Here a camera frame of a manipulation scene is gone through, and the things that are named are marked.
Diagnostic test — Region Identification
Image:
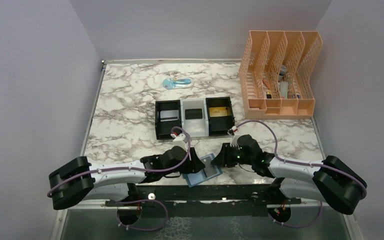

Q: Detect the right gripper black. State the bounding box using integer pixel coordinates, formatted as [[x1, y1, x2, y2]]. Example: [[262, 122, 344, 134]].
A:
[[211, 142, 254, 168]]

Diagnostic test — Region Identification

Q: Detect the blue leather card holder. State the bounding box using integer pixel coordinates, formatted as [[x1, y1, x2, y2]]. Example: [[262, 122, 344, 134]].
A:
[[182, 153, 223, 188]]

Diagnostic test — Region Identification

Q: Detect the white credit card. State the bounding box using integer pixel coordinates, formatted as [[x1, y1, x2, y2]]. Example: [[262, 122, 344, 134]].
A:
[[159, 110, 179, 122]]

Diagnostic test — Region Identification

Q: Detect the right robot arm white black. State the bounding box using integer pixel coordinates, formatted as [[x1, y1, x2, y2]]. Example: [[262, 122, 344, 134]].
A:
[[211, 134, 367, 215]]

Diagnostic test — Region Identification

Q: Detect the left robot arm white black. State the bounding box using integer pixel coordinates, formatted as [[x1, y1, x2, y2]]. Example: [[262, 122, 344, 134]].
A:
[[47, 146, 206, 210]]

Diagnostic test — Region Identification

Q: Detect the gold card in right tray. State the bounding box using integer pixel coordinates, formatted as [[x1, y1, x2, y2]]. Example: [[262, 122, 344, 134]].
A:
[[208, 107, 230, 118]]

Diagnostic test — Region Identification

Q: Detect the black card in middle tray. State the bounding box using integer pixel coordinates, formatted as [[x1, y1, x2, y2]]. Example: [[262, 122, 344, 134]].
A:
[[184, 108, 203, 120]]

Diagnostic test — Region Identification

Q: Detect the black right tray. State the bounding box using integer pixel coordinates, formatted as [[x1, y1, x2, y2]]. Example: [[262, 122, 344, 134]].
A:
[[205, 96, 235, 136]]

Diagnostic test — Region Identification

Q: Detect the black tray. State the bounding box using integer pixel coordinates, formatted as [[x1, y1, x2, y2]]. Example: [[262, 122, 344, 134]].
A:
[[205, 96, 235, 136], [154, 100, 182, 140]]

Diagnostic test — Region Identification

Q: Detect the white middle tray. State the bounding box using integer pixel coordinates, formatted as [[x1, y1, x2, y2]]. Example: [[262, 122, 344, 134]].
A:
[[180, 98, 209, 138]]

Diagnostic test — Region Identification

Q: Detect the black left tray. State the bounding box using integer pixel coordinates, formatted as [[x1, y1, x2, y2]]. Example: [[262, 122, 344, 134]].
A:
[[154, 100, 182, 140]]

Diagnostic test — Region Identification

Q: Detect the blue blister pack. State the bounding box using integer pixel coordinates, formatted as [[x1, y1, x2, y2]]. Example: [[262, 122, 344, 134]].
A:
[[162, 77, 194, 90]]

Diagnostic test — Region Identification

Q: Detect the grey item in organizer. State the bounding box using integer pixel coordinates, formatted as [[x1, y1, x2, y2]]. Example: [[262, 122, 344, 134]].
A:
[[279, 81, 289, 99]]

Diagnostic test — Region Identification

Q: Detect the orange plastic file organizer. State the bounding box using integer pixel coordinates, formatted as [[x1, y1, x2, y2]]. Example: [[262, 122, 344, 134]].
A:
[[239, 30, 323, 120]]

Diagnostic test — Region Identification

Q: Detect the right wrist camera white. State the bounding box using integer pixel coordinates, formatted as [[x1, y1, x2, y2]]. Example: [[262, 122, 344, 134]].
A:
[[227, 125, 241, 147]]

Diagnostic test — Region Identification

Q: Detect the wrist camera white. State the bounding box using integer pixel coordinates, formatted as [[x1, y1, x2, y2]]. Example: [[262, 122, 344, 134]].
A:
[[171, 133, 190, 152], [227, 125, 241, 147]]

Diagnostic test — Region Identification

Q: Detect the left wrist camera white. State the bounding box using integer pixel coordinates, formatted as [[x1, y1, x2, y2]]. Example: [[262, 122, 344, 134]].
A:
[[171, 133, 190, 152]]

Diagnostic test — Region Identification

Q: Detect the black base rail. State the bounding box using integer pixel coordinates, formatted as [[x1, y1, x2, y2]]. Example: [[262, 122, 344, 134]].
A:
[[104, 184, 302, 208]]

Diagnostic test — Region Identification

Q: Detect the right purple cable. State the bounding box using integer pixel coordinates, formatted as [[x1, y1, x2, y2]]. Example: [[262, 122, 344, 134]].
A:
[[233, 119, 368, 229]]

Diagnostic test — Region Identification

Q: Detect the purple cable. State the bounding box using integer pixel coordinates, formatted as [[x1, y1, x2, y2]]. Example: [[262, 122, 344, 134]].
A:
[[46, 126, 193, 233], [233, 119, 368, 229]]

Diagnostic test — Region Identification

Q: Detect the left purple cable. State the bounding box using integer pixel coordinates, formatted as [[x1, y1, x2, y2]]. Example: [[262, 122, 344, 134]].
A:
[[46, 126, 193, 233]]

